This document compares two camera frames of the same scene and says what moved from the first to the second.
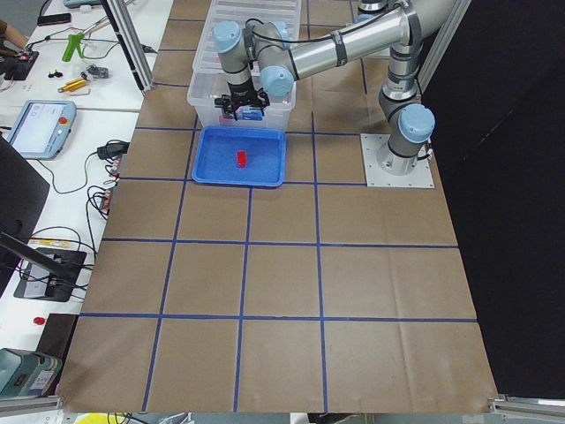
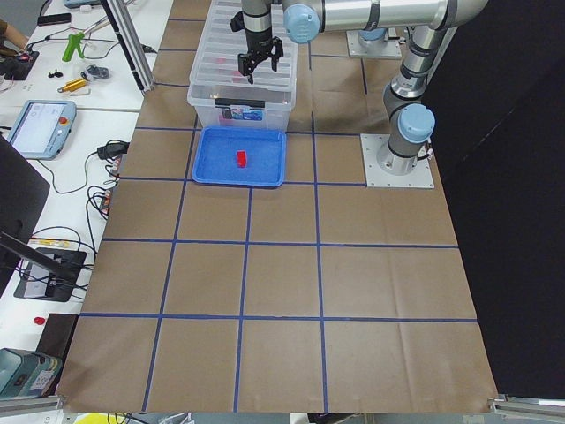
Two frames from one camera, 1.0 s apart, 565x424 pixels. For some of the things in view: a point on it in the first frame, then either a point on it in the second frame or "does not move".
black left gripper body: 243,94 → 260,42
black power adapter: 114,147 does not move
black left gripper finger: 229,109 → 247,62
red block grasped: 242,159 does not move
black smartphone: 50,19 does not move
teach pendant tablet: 42,127 does not move
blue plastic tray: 215,159 does not move
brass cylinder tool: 72,85 does not move
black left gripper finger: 262,103 → 278,54
